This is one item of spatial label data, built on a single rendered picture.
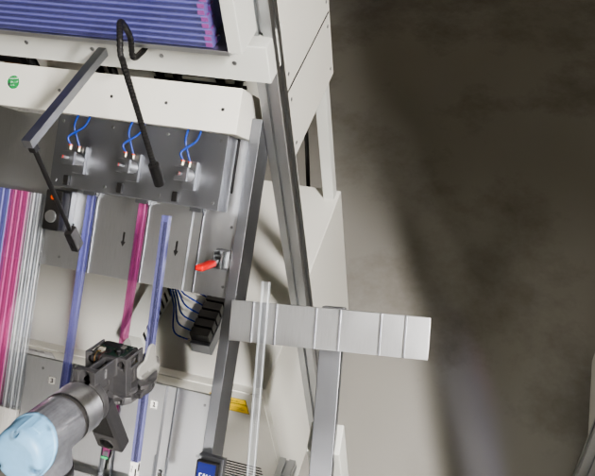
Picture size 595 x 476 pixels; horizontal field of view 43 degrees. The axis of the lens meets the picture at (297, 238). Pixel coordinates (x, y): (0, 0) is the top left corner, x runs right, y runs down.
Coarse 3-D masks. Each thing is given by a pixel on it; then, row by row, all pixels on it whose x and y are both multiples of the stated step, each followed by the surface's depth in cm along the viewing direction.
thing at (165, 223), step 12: (168, 216) 126; (168, 228) 126; (168, 240) 127; (156, 264) 127; (156, 276) 127; (156, 288) 127; (156, 300) 127; (156, 312) 127; (156, 324) 128; (156, 336) 128; (144, 348) 128; (144, 396) 128; (144, 408) 128; (144, 420) 129; (132, 456) 129
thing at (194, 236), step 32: (0, 128) 151; (0, 160) 151; (32, 160) 149; (32, 192) 149; (96, 224) 145; (128, 224) 143; (160, 224) 142; (192, 224) 140; (224, 224) 138; (64, 256) 147; (96, 256) 145; (128, 256) 143; (192, 256) 140; (192, 288) 139; (224, 288) 138
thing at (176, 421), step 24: (48, 360) 147; (24, 384) 149; (48, 384) 147; (168, 384) 142; (24, 408) 149; (120, 408) 143; (168, 408) 141; (192, 408) 139; (144, 432) 142; (168, 432) 141; (192, 432) 139; (96, 456) 144; (120, 456) 143; (144, 456) 142; (168, 456) 141; (192, 456) 139
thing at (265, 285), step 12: (264, 288) 129; (264, 300) 128; (264, 312) 128; (264, 324) 128; (264, 336) 128; (264, 348) 129; (252, 396) 128; (252, 408) 128; (252, 420) 128; (252, 432) 128; (252, 444) 128; (252, 456) 128; (252, 468) 128
